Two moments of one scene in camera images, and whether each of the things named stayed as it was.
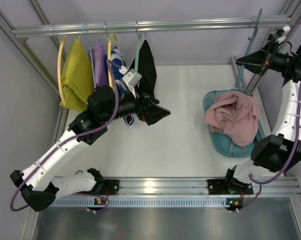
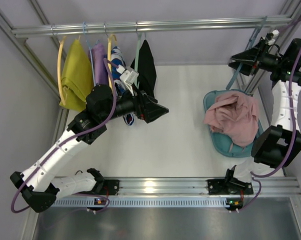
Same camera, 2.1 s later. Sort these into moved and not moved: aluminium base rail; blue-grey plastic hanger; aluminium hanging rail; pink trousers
Moved: blue-grey plastic hanger
Not moved: aluminium hanging rail; aluminium base rail; pink trousers
